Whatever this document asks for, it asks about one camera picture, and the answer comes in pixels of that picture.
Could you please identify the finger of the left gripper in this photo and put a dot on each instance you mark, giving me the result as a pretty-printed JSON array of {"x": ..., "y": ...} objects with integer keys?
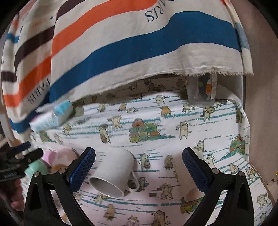
[
  {"x": 29, "y": 158},
  {"x": 12, "y": 151}
]

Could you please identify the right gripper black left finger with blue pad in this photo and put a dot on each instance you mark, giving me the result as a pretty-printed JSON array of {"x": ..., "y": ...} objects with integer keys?
[{"x": 40, "y": 208}]

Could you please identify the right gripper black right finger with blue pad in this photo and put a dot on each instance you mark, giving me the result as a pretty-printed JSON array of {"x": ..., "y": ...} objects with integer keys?
[{"x": 237, "y": 207}]

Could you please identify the white ceramic mug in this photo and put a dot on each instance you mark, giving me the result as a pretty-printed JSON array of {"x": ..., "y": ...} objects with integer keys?
[{"x": 113, "y": 173}]

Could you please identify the small pink cup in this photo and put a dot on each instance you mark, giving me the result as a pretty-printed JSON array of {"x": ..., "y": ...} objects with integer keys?
[{"x": 49, "y": 157}]

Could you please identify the mint green cup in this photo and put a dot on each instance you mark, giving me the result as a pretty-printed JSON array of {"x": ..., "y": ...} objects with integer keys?
[{"x": 35, "y": 166}]

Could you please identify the beige paper cup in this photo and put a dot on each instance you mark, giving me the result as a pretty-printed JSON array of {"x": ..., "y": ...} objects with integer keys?
[{"x": 188, "y": 188}]

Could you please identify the person's hand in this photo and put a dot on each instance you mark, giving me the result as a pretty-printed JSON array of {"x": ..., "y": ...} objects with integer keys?
[{"x": 14, "y": 194}]

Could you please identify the pink cream mug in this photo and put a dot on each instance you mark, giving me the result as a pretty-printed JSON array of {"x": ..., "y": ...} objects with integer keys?
[{"x": 63, "y": 159}]

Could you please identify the wet wipes pack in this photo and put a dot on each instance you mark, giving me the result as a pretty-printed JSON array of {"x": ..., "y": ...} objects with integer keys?
[{"x": 51, "y": 116}]

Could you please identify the striped Paris cloth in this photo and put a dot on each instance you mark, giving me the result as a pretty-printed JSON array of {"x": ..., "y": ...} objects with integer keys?
[{"x": 58, "y": 50}]

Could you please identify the cat print bed sheet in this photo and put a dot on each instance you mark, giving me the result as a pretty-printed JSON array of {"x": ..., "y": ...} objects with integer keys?
[{"x": 155, "y": 127}]

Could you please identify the clear plastic container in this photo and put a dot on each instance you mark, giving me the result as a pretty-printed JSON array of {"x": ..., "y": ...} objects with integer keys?
[{"x": 201, "y": 91}]

